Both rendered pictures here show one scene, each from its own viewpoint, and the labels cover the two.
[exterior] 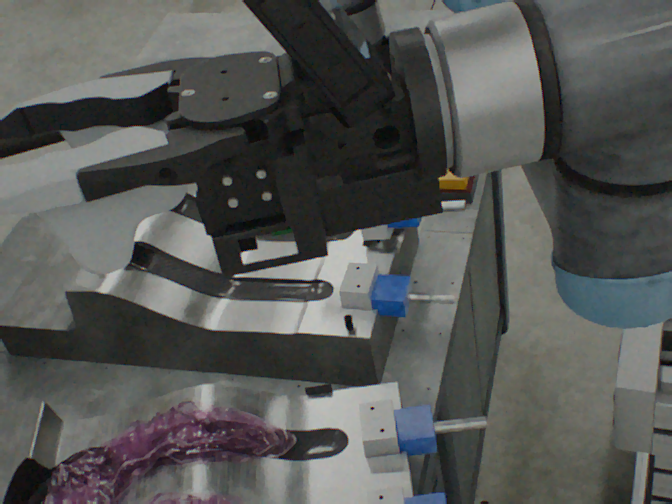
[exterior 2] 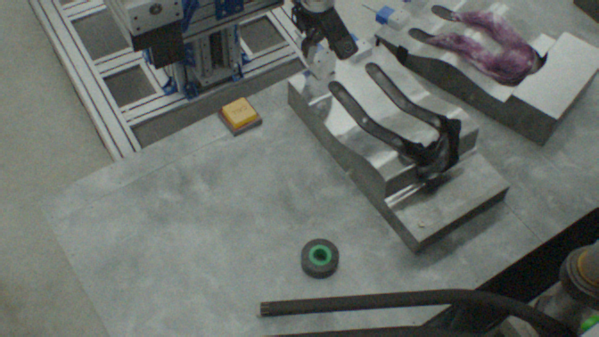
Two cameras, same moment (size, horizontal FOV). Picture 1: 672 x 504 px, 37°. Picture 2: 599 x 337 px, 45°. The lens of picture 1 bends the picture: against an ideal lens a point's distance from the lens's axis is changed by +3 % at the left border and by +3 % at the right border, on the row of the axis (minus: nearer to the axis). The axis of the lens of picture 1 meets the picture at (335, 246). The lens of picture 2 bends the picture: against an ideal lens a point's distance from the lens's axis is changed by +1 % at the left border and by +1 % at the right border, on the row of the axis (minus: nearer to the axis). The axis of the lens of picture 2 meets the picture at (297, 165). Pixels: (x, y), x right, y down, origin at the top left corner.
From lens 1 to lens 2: 2.05 m
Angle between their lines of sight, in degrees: 79
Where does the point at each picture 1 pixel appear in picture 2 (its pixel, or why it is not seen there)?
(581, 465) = not seen: hidden behind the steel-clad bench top
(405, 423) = (389, 13)
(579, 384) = not seen: hidden behind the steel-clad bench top
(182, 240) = (407, 124)
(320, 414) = (410, 43)
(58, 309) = (476, 168)
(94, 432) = (495, 88)
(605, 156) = not seen: outside the picture
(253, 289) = (392, 95)
